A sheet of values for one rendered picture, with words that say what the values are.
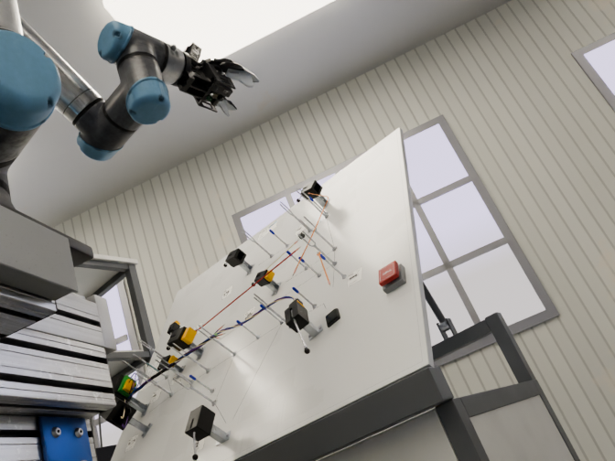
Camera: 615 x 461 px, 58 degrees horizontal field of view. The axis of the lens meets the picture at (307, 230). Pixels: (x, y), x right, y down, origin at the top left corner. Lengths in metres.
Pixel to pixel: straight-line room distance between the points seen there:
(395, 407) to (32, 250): 0.74
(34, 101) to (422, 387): 0.79
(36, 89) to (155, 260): 2.97
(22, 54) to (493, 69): 3.16
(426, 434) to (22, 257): 0.81
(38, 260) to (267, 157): 3.11
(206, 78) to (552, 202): 2.44
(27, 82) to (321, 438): 0.84
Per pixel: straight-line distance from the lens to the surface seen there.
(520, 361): 1.65
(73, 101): 1.13
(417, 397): 1.10
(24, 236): 0.62
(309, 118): 3.71
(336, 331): 1.36
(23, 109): 0.80
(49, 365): 0.78
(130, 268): 2.44
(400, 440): 1.18
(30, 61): 0.84
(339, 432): 1.19
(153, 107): 1.03
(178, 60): 1.16
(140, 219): 3.89
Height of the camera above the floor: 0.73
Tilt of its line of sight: 24 degrees up
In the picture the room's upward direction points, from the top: 22 degrees counter-clockwise
